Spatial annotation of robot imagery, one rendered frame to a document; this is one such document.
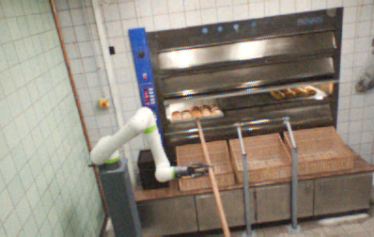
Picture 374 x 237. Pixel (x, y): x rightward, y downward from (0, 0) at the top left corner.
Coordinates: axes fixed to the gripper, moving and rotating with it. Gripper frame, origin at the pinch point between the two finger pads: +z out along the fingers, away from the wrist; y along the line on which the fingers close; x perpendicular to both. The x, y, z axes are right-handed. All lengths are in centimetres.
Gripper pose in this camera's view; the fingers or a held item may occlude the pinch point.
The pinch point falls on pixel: (209, 167)
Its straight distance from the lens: 236.4
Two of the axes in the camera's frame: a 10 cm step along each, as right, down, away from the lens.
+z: 9.9, -1.3, 0.2
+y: 1.1, 9.2, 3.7
